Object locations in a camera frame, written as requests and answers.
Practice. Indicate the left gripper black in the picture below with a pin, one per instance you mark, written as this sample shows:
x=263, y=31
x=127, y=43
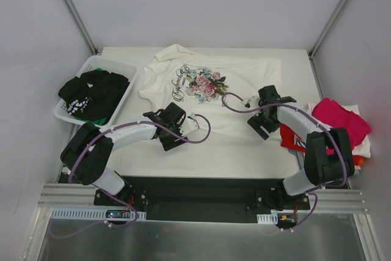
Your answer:
x=168, y=141

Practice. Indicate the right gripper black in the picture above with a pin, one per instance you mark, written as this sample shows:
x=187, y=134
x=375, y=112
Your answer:
x=258, y=124

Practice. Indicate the white floral print t-shirt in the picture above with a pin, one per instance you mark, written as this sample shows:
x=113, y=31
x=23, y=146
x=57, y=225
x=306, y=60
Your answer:
x=196, y=84

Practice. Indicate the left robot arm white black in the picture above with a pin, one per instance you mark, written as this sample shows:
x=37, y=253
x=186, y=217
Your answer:
x=88, y=152

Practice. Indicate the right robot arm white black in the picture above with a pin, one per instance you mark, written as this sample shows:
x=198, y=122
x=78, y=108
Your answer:
x=328, y=159

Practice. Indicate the red t-shirt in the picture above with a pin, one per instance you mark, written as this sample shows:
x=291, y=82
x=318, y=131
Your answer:
x=288, y=139

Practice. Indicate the light blue folded t-shirt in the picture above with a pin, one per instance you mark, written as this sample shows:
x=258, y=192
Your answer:
x=301, y=160

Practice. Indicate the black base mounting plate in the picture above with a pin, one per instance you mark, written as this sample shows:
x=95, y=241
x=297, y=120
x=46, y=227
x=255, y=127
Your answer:
x=231, y=200

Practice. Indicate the white plastic laundry basket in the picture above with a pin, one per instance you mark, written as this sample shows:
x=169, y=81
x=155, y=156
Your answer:
x=126, y=69

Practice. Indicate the black printed t-shirt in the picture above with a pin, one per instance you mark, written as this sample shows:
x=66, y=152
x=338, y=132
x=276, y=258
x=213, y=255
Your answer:
x=116, y=85

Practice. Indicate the orange folded t-shirt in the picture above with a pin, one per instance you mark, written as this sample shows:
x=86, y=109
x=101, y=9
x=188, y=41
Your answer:
x=358, y=160

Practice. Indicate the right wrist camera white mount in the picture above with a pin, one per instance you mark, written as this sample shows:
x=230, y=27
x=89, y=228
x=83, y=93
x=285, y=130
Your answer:
x=247, y=102

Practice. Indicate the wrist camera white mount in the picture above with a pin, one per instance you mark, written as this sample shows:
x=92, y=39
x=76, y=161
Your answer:
x=189, y=125
x=247, y=102

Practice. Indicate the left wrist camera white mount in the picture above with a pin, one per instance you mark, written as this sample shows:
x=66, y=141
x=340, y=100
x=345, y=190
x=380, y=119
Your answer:
x=189, y=125

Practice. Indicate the right aluminium frame post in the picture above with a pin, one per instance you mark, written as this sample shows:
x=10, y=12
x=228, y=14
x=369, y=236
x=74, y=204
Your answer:
x=330, y=23

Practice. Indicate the aluminium frame post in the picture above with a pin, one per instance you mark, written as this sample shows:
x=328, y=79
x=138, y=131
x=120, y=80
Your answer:
x=69, y=4
x=330, y=23

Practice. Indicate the right grey cable duct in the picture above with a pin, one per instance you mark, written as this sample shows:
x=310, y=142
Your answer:
x=267, y=219

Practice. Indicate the grey cable duct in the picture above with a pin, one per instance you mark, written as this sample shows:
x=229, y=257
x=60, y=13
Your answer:
x=92, y=214
x=267, y=219

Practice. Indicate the left aluminium frame post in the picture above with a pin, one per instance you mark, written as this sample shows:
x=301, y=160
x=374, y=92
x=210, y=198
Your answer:
x=69, y=4

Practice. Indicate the left grey cable duct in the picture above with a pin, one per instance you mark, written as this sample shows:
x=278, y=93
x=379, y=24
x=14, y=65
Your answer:
x=92, y=214

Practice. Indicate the aluminium rail profile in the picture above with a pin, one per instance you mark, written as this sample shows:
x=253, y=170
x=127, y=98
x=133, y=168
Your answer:
x=338, y=201

